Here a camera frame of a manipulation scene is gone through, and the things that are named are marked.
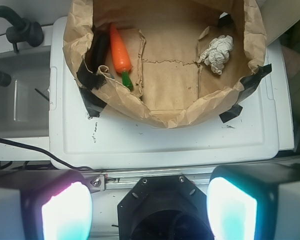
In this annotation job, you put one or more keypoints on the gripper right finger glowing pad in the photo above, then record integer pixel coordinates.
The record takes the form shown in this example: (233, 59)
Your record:
(242, 201)

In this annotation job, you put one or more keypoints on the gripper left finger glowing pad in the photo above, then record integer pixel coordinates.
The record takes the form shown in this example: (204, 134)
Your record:
(56, 205)

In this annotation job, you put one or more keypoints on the white paper ball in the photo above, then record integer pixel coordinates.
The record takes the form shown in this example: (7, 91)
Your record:
(217, 54)

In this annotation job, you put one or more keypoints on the white plastic bin lid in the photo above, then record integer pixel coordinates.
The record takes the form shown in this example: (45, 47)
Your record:
(112, 141)

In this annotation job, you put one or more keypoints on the grey sink basin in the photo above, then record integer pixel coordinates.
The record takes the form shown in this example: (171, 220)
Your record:
(24, 104)

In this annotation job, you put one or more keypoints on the black tape strip front right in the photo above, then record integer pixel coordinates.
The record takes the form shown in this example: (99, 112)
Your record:
(250, 84)

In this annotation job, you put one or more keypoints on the black tape strip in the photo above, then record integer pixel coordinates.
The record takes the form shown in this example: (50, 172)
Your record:
(225, 21)
(250, 84)
(89, 81)

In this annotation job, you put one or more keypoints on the black tape strip front left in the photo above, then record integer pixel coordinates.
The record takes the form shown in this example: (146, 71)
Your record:
(89, 81)

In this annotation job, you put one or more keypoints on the brown paper bag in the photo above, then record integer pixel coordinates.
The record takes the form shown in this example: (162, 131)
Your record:
(164, 39)

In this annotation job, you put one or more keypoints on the orange toy carrot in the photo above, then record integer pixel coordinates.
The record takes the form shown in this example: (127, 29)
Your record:
(120, 57)

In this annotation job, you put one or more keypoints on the black tape strip back right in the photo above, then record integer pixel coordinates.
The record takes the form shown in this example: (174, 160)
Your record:
(225, 21)

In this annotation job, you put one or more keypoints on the aluminium frame rail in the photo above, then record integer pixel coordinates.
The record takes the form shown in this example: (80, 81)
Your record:
(201, 176)

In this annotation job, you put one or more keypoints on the black octagonal mount plate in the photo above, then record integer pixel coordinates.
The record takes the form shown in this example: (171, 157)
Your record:
(164, 209)

